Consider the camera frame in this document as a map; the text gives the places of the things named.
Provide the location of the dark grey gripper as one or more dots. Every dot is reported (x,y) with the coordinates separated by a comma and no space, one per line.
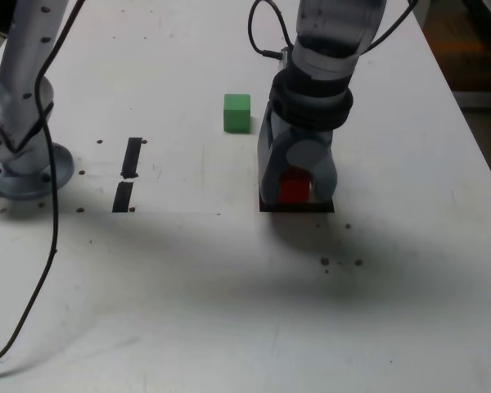
(307,135)

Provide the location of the red cube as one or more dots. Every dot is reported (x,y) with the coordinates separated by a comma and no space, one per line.
(294,190)

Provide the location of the green cube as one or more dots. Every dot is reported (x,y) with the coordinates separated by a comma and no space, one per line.
(236,116)

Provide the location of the black tape square outline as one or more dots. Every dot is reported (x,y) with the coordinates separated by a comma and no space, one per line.
(294,208)

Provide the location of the black tape strip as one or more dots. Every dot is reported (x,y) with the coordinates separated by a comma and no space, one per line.
(131,159)

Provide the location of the small gripper camera box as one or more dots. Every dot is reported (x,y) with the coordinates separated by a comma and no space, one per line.
(285,57)

